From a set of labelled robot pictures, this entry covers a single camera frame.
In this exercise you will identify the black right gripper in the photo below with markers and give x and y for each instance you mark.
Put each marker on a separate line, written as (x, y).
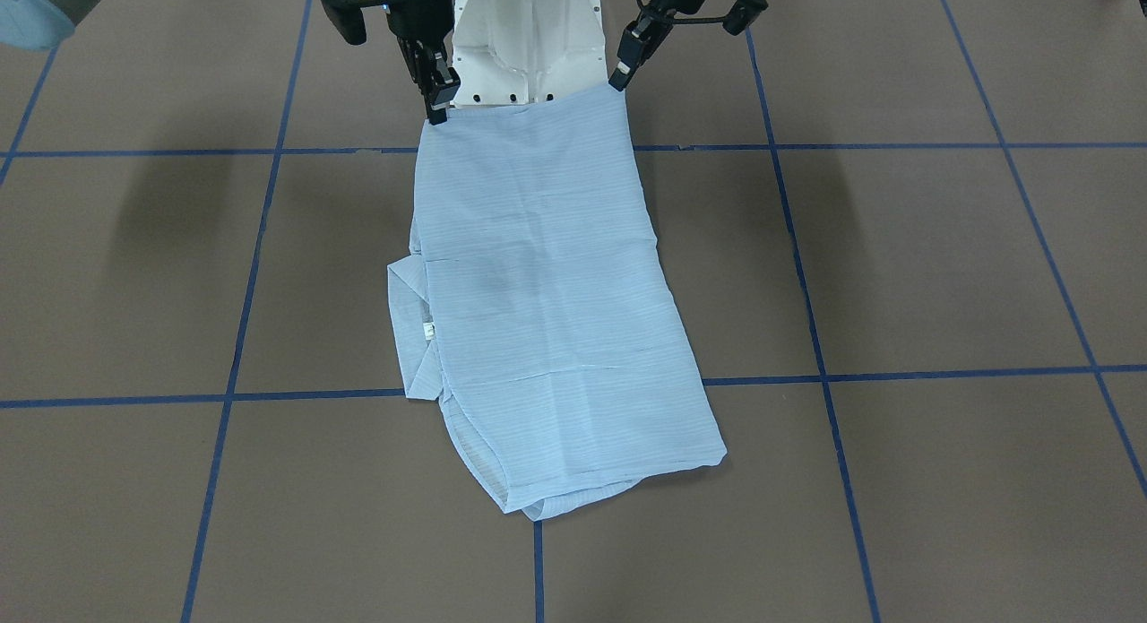
(418, 13)

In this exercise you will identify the light blue striped shirt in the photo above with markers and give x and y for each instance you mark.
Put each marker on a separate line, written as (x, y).
(533, 309)

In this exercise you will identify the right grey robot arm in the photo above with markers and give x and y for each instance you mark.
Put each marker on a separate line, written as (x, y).
(40, 25)

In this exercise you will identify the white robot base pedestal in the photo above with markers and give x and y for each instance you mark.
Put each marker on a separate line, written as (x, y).
(521, 52)

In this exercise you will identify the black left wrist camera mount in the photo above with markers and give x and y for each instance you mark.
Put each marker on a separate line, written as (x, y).
(744, 0)

